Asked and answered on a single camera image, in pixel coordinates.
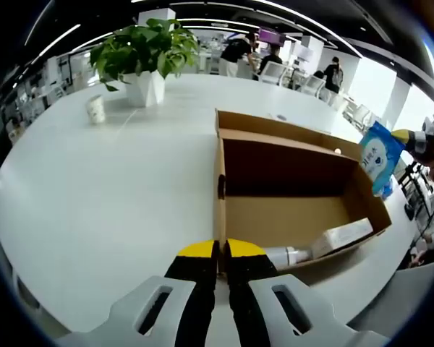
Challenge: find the white office chair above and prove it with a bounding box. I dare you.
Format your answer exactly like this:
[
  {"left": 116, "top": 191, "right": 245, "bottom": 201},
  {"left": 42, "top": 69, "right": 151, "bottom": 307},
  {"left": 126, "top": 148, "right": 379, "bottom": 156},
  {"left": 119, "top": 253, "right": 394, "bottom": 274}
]
[
  {"left": 299, "top": 74, "right": 326, "bottom": 95},
  {"left": 262, "top": 61, "right": 289, "bottom": 85}
]

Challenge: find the brown cardboard shoe box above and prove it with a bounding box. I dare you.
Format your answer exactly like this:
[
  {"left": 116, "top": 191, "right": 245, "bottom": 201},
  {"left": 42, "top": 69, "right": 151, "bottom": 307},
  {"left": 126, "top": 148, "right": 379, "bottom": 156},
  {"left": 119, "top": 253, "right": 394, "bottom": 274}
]
[{"left": 213, "top": 108, "right": 393, "bottom": 275}]

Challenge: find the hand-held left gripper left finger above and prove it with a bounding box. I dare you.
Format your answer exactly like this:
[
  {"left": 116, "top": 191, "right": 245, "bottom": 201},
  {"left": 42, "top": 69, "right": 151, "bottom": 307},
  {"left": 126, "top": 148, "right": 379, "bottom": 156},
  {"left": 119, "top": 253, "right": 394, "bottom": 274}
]
[{"left": 57, "top": 239, "right": 220, "bottom": 347}]

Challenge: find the curved ceiling light strip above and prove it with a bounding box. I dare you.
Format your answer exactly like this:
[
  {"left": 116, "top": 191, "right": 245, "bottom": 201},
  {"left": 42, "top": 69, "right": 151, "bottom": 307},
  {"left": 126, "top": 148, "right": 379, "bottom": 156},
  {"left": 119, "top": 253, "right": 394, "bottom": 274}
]
[{"left": 168, "top": 0, "right": 362, "bottom": 58}]

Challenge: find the grey mesh office chair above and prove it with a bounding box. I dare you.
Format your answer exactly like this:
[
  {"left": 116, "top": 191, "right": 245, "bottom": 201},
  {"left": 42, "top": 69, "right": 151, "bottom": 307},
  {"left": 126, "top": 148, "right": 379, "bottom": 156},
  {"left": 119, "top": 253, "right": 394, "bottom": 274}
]
[{"left": 350, "top": 258, "right": 434, "bottom": 337}]

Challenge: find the white paper cup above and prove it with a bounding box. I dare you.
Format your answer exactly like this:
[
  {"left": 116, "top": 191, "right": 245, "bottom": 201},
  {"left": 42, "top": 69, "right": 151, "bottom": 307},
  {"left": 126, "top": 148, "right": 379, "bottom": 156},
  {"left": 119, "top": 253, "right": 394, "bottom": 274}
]
[{"left": 85, "top": 94, "right": 106, "bottom": 125}]

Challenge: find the white rectangular carton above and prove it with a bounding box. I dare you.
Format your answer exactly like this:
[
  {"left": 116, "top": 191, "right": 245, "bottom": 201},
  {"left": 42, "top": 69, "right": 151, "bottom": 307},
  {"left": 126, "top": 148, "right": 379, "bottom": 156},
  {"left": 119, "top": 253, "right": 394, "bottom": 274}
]
[{"left": 310, "top": 218, "right": 375, "bottom": 260}]

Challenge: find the blue wet wipes pack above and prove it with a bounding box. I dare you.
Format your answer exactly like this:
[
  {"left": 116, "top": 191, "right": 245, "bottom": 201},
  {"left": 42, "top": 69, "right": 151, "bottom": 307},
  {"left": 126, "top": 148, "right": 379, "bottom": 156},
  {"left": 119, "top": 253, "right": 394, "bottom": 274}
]
[{"left": 359, "top": 121, "right": 407, "bottom": 198}]

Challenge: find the green plant in white pot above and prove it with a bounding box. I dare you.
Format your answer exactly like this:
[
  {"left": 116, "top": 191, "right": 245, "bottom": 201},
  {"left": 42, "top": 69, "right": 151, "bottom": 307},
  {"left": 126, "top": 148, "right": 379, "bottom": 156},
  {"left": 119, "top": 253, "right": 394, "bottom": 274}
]
[{"left": 89, "top": 17, "right": 200, "bottom": 108}]

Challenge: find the white pump bottle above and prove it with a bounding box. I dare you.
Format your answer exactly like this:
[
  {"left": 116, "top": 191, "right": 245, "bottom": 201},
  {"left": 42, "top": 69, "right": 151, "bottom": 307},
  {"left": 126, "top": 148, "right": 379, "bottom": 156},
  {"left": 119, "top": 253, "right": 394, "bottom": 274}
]
[{"left": 264, "top": 245, "right": 315, "bottom": 271}]

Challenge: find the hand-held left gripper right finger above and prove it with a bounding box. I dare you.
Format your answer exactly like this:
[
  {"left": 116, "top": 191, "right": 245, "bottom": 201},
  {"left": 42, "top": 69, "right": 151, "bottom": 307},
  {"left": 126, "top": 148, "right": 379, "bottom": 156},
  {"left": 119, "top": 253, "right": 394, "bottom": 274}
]
[{"left": 224, "top": 237, "right": 387, "bottom": 347}]

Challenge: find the purple wall screen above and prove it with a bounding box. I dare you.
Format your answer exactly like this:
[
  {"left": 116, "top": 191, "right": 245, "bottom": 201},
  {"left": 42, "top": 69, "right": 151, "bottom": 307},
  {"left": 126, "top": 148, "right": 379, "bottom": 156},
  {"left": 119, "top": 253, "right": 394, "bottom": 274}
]
[{"left": 258, "top": 27, "right": 285, "bottom": 45}]

